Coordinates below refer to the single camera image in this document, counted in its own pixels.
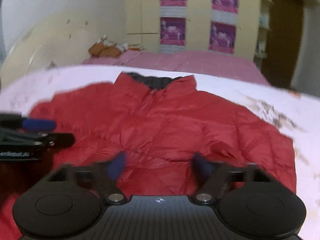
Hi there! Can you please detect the red puffer jacket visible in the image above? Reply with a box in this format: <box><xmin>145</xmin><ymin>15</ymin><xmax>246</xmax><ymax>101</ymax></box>
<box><xmin>0</xmin><ymin>71</ymin><xmax>298</xmax><ymax>240</ymax></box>

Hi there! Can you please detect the cream round headboard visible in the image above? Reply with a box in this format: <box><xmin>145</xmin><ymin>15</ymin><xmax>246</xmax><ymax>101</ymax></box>
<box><xmin>0</xmin><ymin>17</ymin><xmax>106</xmax><ymax>91</ymax></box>

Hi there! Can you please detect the orange patterned pillow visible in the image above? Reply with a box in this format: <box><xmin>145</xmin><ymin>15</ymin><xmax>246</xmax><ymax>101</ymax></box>
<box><xmin>88</xmin><ymin>35</ymin><xmax>129</xmax><ymax>58</ymax></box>

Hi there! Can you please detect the pink floral bed sheet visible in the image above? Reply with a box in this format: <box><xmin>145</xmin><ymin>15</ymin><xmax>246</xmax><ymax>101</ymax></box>
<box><xmin>1</xmin><ymin>65</ymin><xmax>319</xmax><ymax>239</ymax></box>

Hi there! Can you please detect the pink checkered mattress cover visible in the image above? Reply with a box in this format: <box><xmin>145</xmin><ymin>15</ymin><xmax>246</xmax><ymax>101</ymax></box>
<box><xmin>84</xmin><ymin>50</ymin><xmax>270</xmax><ymax>86</ymax></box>

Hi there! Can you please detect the lower right purple poster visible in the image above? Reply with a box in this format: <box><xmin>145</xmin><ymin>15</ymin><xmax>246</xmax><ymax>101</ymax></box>
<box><xmin>209</xmin><ymin>21</ymin><xmax>236</xmax><ymax>55</ymax></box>

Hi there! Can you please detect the lower left purple poster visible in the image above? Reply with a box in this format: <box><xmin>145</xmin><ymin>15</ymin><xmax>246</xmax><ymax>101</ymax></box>
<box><xmin>160</xmin><ymin>17</ymin><xmax>186</xmax><ymax>46</ymax></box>

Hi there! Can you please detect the cream wardrobe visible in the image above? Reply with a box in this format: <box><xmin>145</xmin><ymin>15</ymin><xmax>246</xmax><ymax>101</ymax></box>
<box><xmin>125</xmin><ymin>0</ymin><xmax>260</xmax><ymax>60</ymax></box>

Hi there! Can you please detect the brown wooden door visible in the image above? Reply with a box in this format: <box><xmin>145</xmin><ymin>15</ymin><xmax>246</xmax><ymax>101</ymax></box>
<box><xmin>261</xmin><ymin>0</ymin><xmax>304</xmax><ymax>88</ymax></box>

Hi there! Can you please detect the corner open shelf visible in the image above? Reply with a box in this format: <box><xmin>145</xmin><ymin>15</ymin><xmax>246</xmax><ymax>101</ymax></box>
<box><xmin>254</xmin><ymin>0</ymin><xmax>273</xmax><ymax>70</ymax></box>

